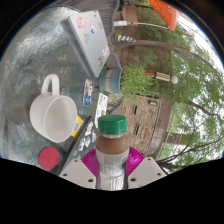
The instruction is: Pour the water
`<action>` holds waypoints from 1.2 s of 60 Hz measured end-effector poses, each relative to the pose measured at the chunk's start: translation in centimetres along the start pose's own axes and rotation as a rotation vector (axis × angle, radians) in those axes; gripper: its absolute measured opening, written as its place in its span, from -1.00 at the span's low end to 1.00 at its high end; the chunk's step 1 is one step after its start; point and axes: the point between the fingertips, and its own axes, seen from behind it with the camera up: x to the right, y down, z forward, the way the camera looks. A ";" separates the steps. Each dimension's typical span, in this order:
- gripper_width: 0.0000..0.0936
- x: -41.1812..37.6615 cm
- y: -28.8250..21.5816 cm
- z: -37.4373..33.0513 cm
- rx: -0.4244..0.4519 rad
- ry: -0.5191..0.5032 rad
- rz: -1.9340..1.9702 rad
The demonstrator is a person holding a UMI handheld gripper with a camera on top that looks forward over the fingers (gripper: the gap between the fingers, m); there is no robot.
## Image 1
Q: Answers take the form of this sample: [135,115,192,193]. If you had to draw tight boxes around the tree with forked dark trunk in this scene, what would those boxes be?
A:
[156,99,224,168]

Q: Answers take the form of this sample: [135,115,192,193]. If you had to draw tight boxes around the tree with leaning trunk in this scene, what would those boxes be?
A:
[133,39,224,78]

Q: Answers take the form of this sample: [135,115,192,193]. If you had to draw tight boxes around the yellow sticker card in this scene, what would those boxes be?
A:
[70,115,84,138]

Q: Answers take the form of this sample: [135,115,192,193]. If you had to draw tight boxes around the lamp post with globe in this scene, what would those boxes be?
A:
[143,69,179,85]

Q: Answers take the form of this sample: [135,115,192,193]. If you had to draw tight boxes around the wooden bench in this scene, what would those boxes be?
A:
[121,3,139,23]

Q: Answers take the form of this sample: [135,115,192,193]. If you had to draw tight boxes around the blue yellow striped cone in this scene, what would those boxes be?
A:
[116,34,137,44]

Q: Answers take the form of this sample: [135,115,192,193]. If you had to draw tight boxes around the orange patio umbrella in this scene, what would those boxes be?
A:
[126,0,181,33]

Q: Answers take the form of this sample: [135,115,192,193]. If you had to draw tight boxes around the silver laptop with stickers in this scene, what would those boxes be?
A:
[60,9,111,79]

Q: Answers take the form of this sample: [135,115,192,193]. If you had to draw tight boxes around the green plant in blue pot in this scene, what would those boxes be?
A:
[98,63,158,99]

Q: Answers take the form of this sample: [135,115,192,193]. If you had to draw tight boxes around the flat round red coaster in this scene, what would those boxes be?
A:
[38,146,60,171]

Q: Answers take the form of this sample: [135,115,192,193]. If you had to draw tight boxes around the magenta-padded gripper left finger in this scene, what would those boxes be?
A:
[59,148,100,190]

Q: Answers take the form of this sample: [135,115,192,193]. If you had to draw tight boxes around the black laptop with stickers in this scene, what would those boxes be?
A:
[58,115,99,176]

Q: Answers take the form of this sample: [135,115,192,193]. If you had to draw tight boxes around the green-capped brown drink bottle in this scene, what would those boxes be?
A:
[94,114,131,192]

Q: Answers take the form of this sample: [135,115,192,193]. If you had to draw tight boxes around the white umbrella base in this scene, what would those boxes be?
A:
[114,20,128,28]

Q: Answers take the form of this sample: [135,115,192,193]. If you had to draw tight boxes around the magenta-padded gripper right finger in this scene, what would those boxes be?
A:
[124,146,168,190]

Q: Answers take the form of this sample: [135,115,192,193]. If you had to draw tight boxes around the blue sticker strip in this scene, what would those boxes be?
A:
[82,78,94,107]

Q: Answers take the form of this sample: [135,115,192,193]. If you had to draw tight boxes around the white sticker sheet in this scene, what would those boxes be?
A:
[94,92,109,129]

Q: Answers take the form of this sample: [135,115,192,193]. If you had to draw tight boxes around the white ceramic mug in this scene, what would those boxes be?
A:
[29,73,78,144]

